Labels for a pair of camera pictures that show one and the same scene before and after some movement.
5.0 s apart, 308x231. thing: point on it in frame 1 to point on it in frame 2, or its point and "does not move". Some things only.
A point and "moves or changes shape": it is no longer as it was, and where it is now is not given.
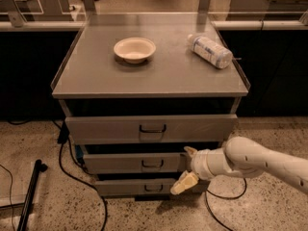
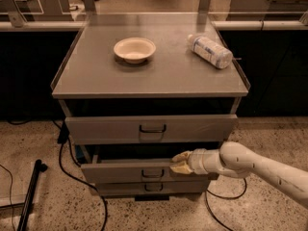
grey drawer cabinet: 139,89 does not move
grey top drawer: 151,129 does not move
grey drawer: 136,163 moves or changes shape
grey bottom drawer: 146,188 does not move
